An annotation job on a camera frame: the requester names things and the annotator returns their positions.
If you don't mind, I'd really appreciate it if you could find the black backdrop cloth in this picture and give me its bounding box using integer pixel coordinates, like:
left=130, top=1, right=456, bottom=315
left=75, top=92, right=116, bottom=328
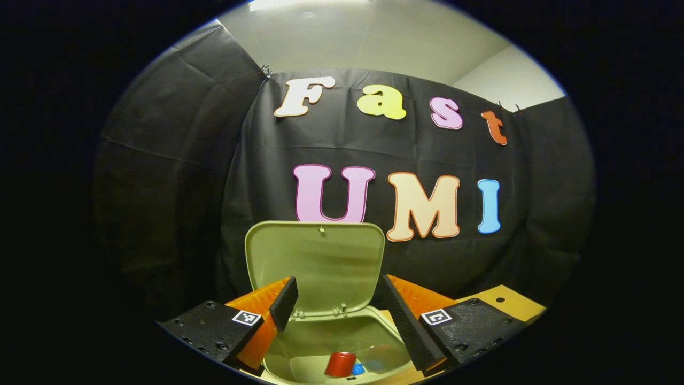
left=94, top=20, right=596, bottom=321

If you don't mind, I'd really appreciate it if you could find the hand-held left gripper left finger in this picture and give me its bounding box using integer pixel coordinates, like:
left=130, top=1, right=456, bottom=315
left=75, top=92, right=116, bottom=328
left=156, top=276, right=299, bottom=375

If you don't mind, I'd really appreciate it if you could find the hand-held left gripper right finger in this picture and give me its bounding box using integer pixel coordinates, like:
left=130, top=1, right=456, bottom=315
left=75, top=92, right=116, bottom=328
left=380, top=274, right=530, bottom=378

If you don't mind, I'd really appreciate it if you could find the green desktop garbage bin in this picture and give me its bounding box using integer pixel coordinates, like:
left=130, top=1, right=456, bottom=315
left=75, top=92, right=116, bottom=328
left=245, top=220, right=415, bottom=385

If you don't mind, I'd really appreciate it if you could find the red pop can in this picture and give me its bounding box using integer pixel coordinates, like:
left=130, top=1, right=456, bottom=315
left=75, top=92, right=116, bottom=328
left=324, top=351, right=357, bottom=378

